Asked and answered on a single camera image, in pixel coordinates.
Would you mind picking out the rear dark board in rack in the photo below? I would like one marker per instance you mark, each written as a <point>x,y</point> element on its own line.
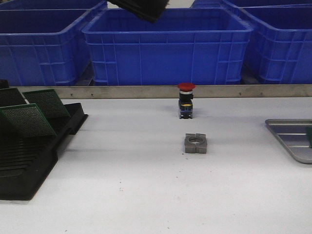
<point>11,97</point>

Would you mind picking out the green board in rack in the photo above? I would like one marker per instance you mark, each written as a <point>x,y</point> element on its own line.
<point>28,120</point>
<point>48,101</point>

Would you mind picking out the blue plastic crate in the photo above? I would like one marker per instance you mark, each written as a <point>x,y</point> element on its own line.
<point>43,47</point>
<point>204,46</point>
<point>280,46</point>

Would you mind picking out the green perforated circuit board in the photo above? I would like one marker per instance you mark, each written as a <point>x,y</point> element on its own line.
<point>309,135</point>

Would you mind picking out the far right rear blue crate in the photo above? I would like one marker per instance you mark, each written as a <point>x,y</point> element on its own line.
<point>256,3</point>

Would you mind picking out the metal table edge rail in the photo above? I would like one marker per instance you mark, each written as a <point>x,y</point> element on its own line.
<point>171,91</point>

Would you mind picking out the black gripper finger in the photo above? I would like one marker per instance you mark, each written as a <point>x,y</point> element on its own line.
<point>148,10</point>

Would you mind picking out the red emergency stop button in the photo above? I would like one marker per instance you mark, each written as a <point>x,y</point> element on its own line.
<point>185,100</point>

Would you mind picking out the black slotted board rack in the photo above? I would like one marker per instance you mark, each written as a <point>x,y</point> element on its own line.
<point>25,162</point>

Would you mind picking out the grey metal clamp block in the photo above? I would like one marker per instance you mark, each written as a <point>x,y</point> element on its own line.
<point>195,143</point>

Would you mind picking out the left rear blue crate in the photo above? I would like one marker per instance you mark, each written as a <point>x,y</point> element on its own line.
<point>53,4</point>

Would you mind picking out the left blue plastic crate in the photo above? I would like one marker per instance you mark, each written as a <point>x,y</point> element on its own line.
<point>43,47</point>

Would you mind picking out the right blue plastic crate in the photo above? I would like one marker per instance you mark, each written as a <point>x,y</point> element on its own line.
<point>280,46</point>

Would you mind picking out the silver metal tray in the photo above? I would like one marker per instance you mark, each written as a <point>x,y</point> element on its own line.
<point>291,133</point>

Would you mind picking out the middle blue plastic crate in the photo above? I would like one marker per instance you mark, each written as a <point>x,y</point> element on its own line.
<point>204,46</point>

